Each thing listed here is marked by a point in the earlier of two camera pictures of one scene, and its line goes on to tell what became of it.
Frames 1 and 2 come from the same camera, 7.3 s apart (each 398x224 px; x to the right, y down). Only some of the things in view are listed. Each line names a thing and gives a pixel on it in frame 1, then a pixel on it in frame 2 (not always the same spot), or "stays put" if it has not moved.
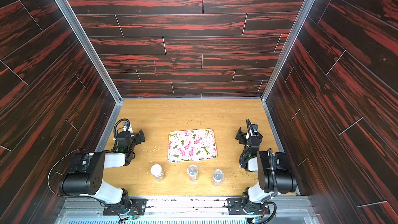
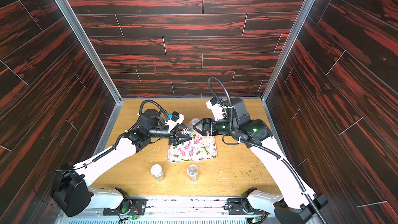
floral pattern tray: (191, 144) stays put
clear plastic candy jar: (217, 176) -> (189, 125)
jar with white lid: (156, 170) stays put
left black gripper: (137, 137) -> (174, 140)
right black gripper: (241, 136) -> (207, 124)
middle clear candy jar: (192, 170) stays put
